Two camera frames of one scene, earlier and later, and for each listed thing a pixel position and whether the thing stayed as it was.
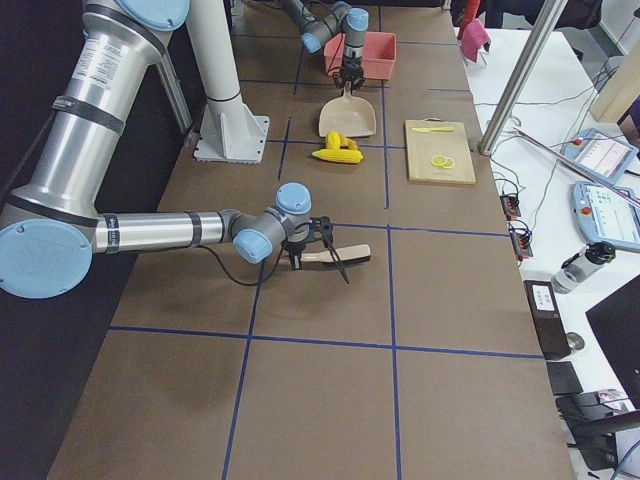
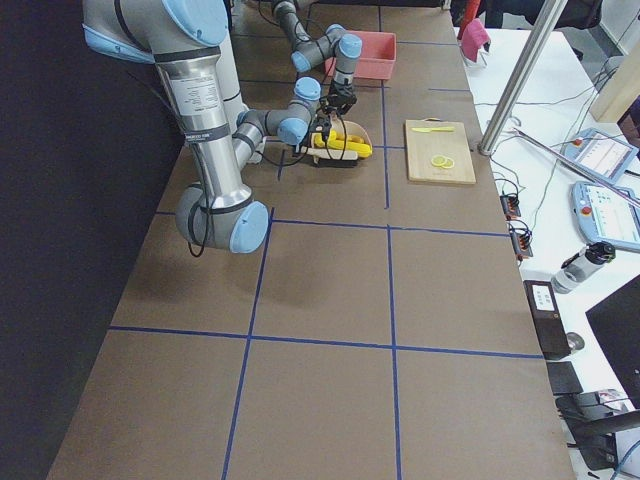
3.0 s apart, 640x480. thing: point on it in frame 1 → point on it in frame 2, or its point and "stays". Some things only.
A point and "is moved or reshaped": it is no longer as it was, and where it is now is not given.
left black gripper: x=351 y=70 → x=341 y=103
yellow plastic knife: x=426 y=130 stays
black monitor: x=616 y=325 stays
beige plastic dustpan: x=347 y=115 is moved or reshaped
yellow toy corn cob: x=351 y=156 → x=361 y=150
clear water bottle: x=579 y=266 stays
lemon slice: x=449 y=163 stays
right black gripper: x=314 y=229 → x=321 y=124
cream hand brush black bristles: x=346 y=254 → x=326 y=157
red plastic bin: x=379 y=55 stays
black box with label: x=551 y=332 stays
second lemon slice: x=438 y=160 stays
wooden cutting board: x=422 y=146 stays
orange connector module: x=510 y=206 stays
